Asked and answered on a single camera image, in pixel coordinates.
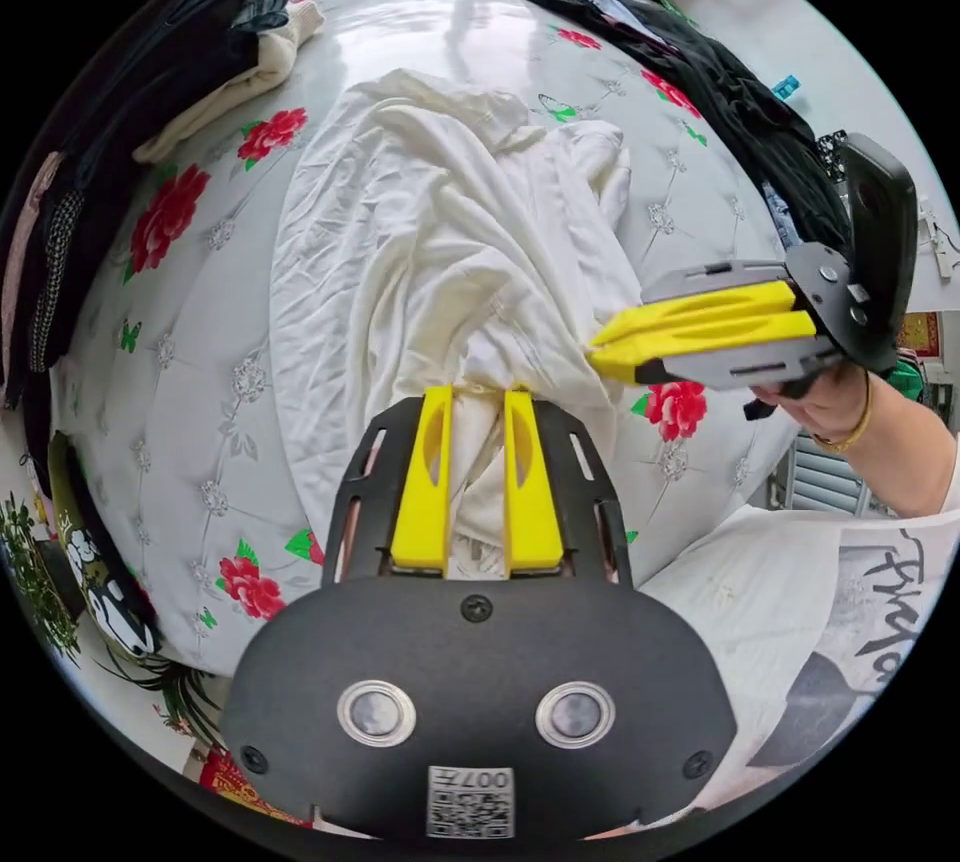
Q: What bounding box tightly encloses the person's right forearm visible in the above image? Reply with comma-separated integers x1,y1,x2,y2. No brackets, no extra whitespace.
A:
813,370,960,520

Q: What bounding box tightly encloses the bed with flower print sheet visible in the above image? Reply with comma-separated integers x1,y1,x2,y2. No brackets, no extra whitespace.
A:
50,0,826,683

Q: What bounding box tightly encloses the green potted plant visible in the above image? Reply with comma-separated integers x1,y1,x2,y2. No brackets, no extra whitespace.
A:
101,640,230,740

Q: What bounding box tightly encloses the white short sleeve shirt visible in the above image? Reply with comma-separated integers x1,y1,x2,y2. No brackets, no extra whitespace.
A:
268,68,648,578

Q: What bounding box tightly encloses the person's right hand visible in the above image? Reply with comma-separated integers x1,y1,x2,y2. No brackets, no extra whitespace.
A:
752,359,873,447

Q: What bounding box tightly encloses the pile of clothes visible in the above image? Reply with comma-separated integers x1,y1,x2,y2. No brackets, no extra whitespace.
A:
0,0,328,421
517,0,855,257

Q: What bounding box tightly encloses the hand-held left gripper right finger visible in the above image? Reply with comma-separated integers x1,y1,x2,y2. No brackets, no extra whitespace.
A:
503,389,564,570

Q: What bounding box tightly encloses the person's body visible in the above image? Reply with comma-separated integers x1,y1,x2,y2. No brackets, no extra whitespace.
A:
637,456,960,841

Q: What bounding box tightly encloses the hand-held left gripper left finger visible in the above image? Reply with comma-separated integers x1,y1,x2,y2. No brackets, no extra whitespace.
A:
391,385,455,571

